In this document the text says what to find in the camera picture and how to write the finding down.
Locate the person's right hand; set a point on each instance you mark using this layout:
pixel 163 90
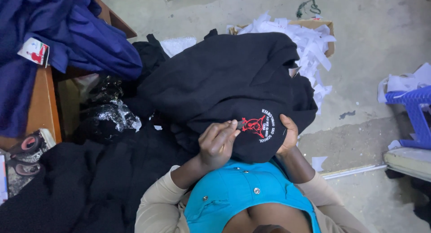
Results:
pixel 289 138

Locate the person's left hand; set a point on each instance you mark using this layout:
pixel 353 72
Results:
pixel 215 145

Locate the small dark thread cutter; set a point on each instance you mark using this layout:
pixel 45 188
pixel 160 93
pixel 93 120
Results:
pixel 241 124

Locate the black sweater with embroidered badge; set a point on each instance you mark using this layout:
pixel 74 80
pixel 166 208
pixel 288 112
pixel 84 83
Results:
pixel 229 81

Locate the white paper scrap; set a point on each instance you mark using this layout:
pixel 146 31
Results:
pixel 318 163

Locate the turquoise buttoned top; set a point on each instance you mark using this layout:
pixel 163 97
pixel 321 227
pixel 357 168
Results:
pixel 235 192

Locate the beige long-sleeved shirt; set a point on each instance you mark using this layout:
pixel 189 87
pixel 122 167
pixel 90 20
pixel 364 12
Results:
pixel 158 206

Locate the heap of white paper strips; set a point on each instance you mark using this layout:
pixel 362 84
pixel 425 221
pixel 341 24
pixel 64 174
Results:
pixel 311 46

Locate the white knitted cloth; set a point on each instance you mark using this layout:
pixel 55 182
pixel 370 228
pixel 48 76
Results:
pixel 176 45

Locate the cardboard box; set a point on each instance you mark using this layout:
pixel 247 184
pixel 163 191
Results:
pixel 328 34

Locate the crumpled clear plastic bag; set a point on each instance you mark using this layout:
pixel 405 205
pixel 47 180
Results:
pixel 107 108

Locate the blue plastic stool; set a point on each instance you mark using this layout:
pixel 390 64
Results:
pixel 416 115

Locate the green thread tangle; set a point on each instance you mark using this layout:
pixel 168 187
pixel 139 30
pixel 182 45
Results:
pixel 308 9

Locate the white paper scraps bundle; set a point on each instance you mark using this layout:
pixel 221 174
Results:
pixel 407 81

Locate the heap of black garments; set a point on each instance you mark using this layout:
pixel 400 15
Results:
pixel 87 185

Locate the brown wooden table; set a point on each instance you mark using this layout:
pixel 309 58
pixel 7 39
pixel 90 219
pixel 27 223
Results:
pixel 42 108

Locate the heap of blue garments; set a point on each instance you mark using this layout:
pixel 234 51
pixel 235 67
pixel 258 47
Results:
pixel 64 41

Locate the dark tape roll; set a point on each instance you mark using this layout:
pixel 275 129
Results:
pixel 23 167
pixel 28 143

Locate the white red garment tag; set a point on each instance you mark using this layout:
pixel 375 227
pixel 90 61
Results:
pixel 34 51

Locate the white booklet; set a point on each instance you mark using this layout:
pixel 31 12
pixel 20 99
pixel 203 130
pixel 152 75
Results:
pixel 3 180

